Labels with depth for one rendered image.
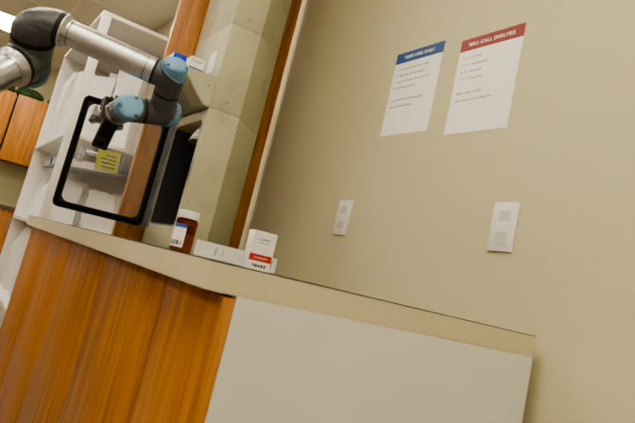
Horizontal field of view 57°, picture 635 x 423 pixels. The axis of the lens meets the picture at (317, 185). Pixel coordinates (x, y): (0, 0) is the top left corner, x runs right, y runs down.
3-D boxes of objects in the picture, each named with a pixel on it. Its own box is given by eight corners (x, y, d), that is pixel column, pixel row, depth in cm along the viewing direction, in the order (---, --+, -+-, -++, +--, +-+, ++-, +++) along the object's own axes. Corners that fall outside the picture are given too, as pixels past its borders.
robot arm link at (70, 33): (28, -17, 161) (195, 59, 169) (23, 18, 167) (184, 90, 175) (6, -3, 152) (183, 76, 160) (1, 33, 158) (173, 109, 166)
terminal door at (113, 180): (141, 227, 207) (171, 121, 213) (50, 204, 196) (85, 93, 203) (141, 227, 208) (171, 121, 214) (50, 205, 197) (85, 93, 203)
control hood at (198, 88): (176, 117, 216) (183, 93, 217) (210, 107, 189) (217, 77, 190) (145, 107, 210) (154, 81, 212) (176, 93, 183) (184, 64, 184)
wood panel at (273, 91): (231, 262, 235) (311, -48, 258) (234, 263, 233) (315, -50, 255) (111, 234, 210) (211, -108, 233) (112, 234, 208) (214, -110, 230)
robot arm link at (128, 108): (146, 122, 166) (115, 118, 162) (136, 126, 176) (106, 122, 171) (147, 94, 167) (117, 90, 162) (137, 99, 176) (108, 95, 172)
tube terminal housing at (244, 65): (204, 257, 221) (254, 68, 234) (241, 265, 194) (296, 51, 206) (141, 242, 208) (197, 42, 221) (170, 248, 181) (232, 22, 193)
